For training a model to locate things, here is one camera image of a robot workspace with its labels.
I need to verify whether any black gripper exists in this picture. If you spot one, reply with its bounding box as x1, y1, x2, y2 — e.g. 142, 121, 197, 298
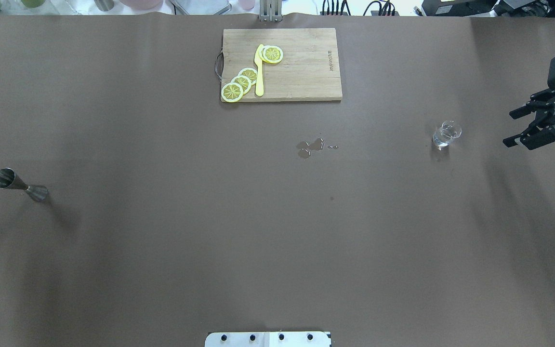
502, 89, 555, 151

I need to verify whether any small glass measuring beaker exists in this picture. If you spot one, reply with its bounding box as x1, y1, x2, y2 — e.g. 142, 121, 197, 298
432, 120, 463, 151

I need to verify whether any steel double jigger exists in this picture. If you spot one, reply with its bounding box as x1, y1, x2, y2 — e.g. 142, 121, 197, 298
0, 167, 49, 202

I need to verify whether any wooden cutting board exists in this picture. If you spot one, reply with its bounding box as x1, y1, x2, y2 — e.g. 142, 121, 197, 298
222, 28, 342, 103

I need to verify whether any yellow plastic knife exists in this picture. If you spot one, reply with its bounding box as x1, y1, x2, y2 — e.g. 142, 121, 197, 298
254, 44, 264, 97

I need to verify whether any lower lemon slice of pair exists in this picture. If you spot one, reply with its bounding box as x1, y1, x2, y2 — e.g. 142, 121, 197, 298
258, 46, 270, 63

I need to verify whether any lemon slice in row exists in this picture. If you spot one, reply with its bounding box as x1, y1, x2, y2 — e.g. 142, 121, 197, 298
231, 75, 254, 95
238, 67, 257, 85

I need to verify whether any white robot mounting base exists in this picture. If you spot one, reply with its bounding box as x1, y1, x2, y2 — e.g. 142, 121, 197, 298
204, 331, 332, 347

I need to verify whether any pink bowl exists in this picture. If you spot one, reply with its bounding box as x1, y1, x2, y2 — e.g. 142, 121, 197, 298
120, 0, 163, 10

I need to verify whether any aluminium frame post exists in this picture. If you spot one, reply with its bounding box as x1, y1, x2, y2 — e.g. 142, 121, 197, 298
259, 0, 283, 23

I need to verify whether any lemon slice near board handle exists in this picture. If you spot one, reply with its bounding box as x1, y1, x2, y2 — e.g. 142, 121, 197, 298
221, 82, 245, 103

